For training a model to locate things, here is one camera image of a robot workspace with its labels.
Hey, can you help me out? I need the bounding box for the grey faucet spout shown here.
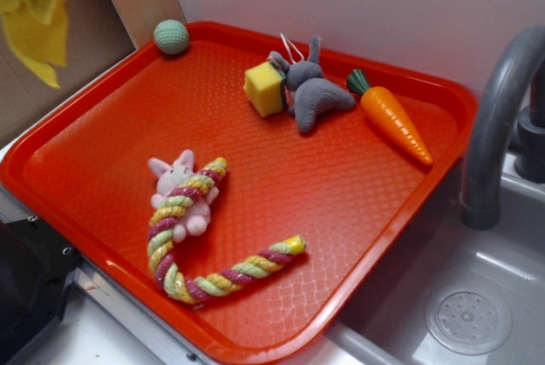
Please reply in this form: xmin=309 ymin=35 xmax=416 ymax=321
xmin=460 ymin=25 xmax=544 ymax=230

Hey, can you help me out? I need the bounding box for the pink plush bunny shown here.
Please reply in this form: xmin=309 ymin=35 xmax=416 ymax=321
xmin=147 ymin=150 xmax=220 ymax=243

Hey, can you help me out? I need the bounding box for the red plastic tray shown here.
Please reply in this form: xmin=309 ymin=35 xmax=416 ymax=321
xmin=1 ymin=22 xmax=477 ymax=364

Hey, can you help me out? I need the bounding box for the yellow cloth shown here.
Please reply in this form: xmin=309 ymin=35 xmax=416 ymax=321
xmin=1 ymin=0 xmax=69 ymax=88

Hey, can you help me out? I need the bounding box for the orange plastic carrot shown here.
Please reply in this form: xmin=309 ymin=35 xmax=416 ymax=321
xmin=346 ymin=69 xmax=433 ymax=167

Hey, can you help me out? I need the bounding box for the brown cardboard panel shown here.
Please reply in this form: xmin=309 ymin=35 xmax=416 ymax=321
xmin=1 ymin=0 xmax=135 ymax=146

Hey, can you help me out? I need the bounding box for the multicolour twisted rope toy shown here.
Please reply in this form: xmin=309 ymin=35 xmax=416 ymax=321
xmin=147 ymin=157 xmax=307 ymax=305

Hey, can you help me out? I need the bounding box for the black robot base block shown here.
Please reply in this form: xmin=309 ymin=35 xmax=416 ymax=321
xmin=1 ymin=217 xmax=79 ymax=364

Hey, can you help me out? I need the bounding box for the grey plush bunny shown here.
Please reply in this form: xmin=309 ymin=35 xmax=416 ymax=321
xmin=268 ymin=34 xmax=356 ymax=134

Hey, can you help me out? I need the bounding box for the grey toy sink basin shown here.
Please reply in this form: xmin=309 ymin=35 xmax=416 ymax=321
xmin=327 ymin=160 xmax=545 ymax=365

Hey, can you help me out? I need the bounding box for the yellow sponge block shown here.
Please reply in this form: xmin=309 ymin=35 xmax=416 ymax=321
xmin=244 ymin=61 xmax=284 ymax=117

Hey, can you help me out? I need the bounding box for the dark grey faucet handle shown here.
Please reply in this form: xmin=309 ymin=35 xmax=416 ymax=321
xmin=514 ymin=77 xmax=544 ymax=184

